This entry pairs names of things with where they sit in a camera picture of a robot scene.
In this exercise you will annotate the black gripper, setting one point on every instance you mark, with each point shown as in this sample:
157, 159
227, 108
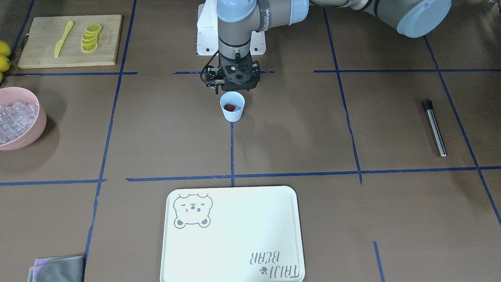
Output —
211, 74

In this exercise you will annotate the white bear tray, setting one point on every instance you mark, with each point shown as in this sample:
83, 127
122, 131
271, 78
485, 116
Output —
234, 234

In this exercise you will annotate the whole yellow lemon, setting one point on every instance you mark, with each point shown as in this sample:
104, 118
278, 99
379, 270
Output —
5, 49
5, 64

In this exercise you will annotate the wooden cutting board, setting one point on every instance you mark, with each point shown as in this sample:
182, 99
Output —
46, 31

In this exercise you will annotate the lemon slices row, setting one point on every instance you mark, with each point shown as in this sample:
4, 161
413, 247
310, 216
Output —
90, 38

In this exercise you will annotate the red strawberry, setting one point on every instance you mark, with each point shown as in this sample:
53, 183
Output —
230, 107

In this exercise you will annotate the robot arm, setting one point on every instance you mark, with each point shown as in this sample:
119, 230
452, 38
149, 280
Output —
238, 19

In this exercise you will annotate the pile of ice cubes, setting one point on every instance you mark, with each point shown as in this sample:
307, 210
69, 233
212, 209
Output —
16, 119

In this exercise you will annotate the grey folded cloth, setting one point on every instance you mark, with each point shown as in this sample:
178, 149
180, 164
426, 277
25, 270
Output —
57, 269

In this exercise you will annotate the blue plastic cup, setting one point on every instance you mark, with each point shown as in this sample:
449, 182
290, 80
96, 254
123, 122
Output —
236, 99

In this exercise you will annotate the yellow plastic knife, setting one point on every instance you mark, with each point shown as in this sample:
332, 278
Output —
59, 45

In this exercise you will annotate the pink bowl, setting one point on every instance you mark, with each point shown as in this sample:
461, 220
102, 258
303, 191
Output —
8, 96

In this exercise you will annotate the steel muddler black tip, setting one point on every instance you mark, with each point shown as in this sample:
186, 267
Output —
435, 129

